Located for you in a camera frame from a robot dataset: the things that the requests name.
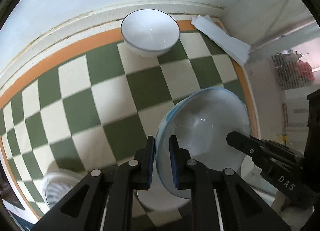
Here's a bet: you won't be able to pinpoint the white bowl coloured spots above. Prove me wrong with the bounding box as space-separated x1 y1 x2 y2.
156 87 249 199

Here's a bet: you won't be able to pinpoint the plain white bowl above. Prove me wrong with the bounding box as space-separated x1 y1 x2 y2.
137 179 190 211

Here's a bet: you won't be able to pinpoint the blue leaf pattern plate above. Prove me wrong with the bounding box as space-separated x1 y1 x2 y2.
42 169 84 209

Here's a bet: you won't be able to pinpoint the white bowl dark rim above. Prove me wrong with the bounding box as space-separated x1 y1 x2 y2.
120 9 181 58

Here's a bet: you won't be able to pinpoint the white gloved right hand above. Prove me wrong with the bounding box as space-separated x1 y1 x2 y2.
271 191 315 225

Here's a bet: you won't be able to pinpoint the green checkered table mat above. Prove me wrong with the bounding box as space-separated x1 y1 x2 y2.
1 19 256 223

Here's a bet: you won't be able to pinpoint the folded white cloth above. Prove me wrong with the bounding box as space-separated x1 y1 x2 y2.
191 15 251 66

